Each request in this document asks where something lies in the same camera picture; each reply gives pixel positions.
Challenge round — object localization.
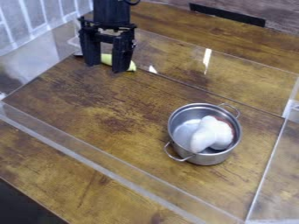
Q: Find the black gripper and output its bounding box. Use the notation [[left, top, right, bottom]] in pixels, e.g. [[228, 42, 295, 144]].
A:
[[79, 0, 138, 74]]

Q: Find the silver metal pot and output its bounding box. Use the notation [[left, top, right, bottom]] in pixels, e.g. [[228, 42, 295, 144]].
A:
[[163, 103, 242, 165]]

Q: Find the white red toy mushroom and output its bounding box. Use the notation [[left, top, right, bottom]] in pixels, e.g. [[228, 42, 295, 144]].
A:
[[191, 115, 234, 153]]

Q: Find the yellow green toy vegetable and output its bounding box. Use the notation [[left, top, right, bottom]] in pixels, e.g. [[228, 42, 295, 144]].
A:
[[100, 53, 136, 72]]

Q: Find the black bar on table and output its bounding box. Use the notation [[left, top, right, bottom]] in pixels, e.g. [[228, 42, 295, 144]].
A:
[[190, 3, 267, 27]]

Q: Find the clear acrylic enclosure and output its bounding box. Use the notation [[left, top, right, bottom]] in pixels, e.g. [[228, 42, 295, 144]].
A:
[[0, 24, 299, 224]]

